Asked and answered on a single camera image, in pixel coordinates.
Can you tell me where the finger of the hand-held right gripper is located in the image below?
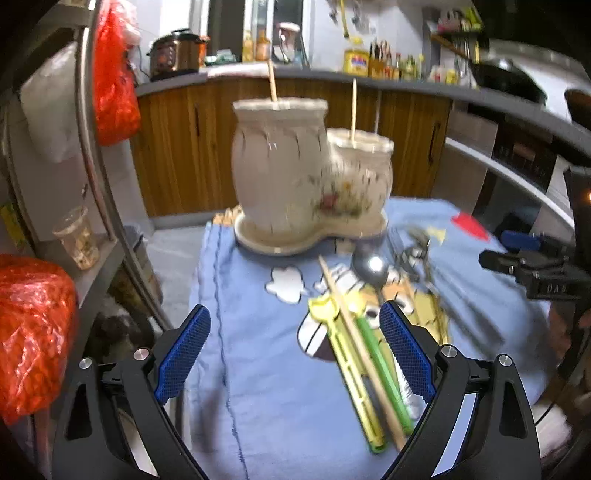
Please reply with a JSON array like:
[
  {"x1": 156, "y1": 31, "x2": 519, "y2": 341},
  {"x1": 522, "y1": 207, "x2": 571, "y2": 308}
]
[
  {"x1": 501, "y1": 230, "x2": 573, "y2": 260},
  {"x1": 479, "y1": 249, "x2": 532, "y2": 283}
]

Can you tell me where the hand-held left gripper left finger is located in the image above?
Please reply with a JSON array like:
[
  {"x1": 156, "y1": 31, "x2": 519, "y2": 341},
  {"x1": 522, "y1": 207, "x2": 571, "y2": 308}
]
[{"x1": 52, "y1": 304, "x2": 212, "y2": 480}]

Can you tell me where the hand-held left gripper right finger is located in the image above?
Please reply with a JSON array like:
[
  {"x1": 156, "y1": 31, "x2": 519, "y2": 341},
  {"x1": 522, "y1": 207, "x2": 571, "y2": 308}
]
[{"x1": 379, "y1": 299, "x2": 542, "y2": 480}]

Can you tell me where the green plastic utensil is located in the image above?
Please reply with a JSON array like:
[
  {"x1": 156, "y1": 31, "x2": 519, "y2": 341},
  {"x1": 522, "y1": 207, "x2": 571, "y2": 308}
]
[{"x1": 355, "y1": 314, "x2": 414, "y2": 437}]

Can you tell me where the yellow plastic utensil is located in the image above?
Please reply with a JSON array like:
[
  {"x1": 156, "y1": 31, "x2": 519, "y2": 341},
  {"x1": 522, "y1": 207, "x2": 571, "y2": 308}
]
[{"x1": 308, "y1": 298, "x2": 386, "y2": 455}]

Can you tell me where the gold fork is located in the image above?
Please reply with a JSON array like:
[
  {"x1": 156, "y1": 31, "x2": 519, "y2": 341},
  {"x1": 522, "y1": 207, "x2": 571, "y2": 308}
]
[{"x1": 411, "y1": 228, "x2": 506, "y2": 344}]

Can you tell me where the metal spoon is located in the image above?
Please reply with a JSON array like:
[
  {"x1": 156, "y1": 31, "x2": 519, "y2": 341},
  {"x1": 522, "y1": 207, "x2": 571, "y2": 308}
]
[{"x1": 351, "y1": 241, "x2": 423, "y2": 418}]

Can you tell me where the silver fork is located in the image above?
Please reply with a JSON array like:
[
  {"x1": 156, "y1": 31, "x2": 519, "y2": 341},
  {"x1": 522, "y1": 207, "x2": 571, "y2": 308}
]
[{"x1": 387, "y1": 227, "x2": 462, "y2": 324}]

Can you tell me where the cream floral ceramic utensil holder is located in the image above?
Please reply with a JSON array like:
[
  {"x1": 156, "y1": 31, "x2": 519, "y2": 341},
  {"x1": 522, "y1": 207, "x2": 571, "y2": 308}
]
[{"x1": 231, "y1": 97, "x2": 395, "y2": 232}]

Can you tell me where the blue cartoon printed cloth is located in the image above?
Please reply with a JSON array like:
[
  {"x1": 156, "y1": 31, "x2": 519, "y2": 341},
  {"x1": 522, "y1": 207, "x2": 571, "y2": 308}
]
[{"x1": 189, "y1": 198, "x2": 561, "y2": 480}]

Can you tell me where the built-in oven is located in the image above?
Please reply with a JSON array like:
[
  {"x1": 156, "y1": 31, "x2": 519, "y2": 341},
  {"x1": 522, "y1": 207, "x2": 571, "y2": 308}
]
[{"x1": 443, "y1": 113, "x2": 578, "y2": 236}]

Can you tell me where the grey kitchen countertop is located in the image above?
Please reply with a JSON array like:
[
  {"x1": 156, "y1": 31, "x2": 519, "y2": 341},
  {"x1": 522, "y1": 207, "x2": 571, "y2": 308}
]
[{"x1": 136, "y1": 62, "x2": 591, "y2": 153}]

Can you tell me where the brown cooking pot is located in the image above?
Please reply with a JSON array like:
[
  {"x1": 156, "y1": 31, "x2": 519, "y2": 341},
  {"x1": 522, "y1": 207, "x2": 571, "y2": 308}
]
[{"x1": 564, "y1": 89, "x2": 591, "y2": 121}]

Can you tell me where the red plastic bag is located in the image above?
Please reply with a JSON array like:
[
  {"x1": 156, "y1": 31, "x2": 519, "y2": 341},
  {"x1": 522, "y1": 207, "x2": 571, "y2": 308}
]
[
  {"x1": 93, "y1": 0, "x2": 141, "y2": 147},
  {"x1": 0, "y1": 254, "x2": 79, "y2": 428}
]

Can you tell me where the clear plastic cup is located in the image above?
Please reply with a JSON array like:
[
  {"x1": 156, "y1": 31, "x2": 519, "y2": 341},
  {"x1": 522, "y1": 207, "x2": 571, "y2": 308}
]
[{"x1": 52, "y1": 207, "x2": 101, "y2": 271}]

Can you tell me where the black wok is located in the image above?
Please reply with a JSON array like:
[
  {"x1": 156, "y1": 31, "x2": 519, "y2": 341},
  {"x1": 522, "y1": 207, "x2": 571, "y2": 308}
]
[{"x1": 468, "y1": 55, "x2": 548, "y2": 104}]

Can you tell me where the steel range hood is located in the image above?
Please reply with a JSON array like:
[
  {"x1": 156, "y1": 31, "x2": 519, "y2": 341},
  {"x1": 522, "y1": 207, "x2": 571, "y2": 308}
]
[{"x1": 485, "y1": 39, "x2": 591, "y2": 97}]

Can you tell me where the wooden base cabinet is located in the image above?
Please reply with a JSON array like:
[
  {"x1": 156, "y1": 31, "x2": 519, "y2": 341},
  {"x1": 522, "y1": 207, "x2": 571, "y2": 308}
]
[{"x1": 130, "y1": 76, "x2": 453, "y2": 217}]

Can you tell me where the knife block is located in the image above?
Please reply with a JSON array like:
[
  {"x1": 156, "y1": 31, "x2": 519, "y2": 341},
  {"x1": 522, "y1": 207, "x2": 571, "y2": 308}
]
[{"x1": 369, "y1": 39, "x2": 393, "y2": 79}]

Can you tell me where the yellow oil bottle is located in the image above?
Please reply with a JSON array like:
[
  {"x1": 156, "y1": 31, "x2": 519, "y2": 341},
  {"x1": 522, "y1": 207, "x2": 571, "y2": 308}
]
[{"x1": 342, "y1": 37, "x2": 371, "y2": 77}]

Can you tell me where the white plastic bag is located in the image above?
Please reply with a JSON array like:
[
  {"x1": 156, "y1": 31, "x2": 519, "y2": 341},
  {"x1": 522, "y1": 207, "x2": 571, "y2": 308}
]
[{"x1": 21, "y1": 41, "x2": 93, "y2": 163}]

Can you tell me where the metal storage rack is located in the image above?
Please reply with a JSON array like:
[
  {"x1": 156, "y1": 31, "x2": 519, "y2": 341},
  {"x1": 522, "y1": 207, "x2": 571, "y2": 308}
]
[{"x1": 0, "y1": 0, "x2": 176, "y2": 416}]

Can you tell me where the brown rice cooker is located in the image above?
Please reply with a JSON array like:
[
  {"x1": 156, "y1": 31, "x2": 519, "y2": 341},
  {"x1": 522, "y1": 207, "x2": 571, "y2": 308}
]
[{"x1": 147, "y1": 28, "x2": 208, "y2": 83}]

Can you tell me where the pink white pitcher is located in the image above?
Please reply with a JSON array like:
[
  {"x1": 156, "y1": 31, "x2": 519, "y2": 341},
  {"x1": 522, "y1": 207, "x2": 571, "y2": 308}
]
[{"x1": 277, "y1": 22, "x2": 303, "y2": 64}]

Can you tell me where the kitchen window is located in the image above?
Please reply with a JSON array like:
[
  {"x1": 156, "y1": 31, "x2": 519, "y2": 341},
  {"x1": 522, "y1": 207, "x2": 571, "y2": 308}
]
[{"x1": 208, "y1": 0, "x2": 305, "y2": 51}]

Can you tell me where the wall spice shelf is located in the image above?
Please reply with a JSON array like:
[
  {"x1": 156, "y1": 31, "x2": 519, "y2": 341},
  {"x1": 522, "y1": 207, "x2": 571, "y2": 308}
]
[{"x1": 431, "y1": 7, "x2": 485, "y2": 51}]

